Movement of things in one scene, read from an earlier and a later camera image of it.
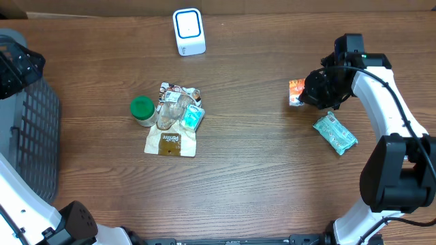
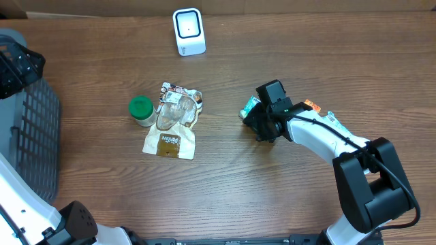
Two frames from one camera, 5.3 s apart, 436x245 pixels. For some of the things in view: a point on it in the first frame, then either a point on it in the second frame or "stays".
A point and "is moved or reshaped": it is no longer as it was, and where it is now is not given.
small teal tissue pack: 193,117 to 248,106
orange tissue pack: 296,88 is moved or reshaped
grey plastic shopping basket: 30,132 stays
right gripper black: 312,94 to 253,122
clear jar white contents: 143,109 stays
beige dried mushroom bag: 167,136 stays
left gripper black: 15,77 stays
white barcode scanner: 189,32 stays
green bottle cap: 142,107 stays
